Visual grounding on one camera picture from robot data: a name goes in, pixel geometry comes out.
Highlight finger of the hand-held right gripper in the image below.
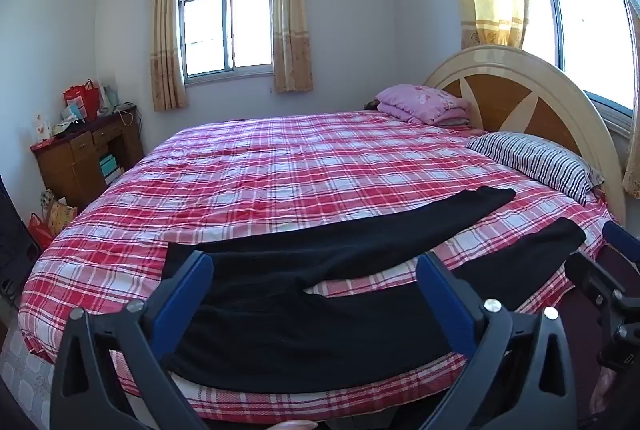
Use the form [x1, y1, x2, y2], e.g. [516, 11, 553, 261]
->
[565, 252, 632, 311]
[602, 222, 640, 261]

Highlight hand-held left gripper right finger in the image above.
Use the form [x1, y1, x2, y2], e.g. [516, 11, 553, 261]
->
[416, 252, 579, 430]

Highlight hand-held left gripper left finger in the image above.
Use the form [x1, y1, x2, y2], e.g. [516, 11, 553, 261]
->
[50, 251, 214, 430]

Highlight black pants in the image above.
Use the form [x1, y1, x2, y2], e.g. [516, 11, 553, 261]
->
[162, 187, 587, 396]

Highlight bed with red plaid sheet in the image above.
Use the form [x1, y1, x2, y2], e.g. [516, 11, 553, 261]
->
[0, 110, 626, 430]

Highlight striped pillow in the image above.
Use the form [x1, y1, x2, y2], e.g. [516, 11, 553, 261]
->
[465, 132, 606, 207]

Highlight stack of teal boxes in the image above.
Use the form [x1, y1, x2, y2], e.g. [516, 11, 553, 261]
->
[97, 153, 124, 185]

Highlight yellow patterned paper bag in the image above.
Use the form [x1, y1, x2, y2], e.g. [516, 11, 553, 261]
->
[40, 189, 78, 235]

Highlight wooden desk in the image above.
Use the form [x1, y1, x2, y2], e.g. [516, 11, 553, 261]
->
[30, 104, 146, 213]

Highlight red paper bag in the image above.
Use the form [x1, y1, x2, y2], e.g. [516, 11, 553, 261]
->
[27, 212, 56, 251]

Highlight folded pink quilt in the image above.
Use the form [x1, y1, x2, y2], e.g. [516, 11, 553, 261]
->
[375, 84, 472, 127]

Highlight black furniture piece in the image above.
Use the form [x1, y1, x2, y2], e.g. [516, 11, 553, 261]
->
[0, 175, 42, 308]

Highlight cream and wood headboard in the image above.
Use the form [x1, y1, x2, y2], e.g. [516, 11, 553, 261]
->
[424, 46, 628, 223]

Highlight white gift bag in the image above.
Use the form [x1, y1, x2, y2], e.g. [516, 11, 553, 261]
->
[97, 82, 121, 111]

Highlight red gift bag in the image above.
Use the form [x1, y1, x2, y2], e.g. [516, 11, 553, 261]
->
[62, 80, 101, 121]

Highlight white greeting card box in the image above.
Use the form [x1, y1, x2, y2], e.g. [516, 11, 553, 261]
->
[32, 112, 53, 143]

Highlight large sliding window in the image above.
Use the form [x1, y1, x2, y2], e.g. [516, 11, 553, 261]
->
[527, 0, 640, 131]

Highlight small sliding window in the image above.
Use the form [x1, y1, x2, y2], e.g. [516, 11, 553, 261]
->
[177, 0, 276, 84]

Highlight beige floral curtain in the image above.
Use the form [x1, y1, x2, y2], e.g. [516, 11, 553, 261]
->
[271, 0, 315, 94]
[150, 0, 188, 112]

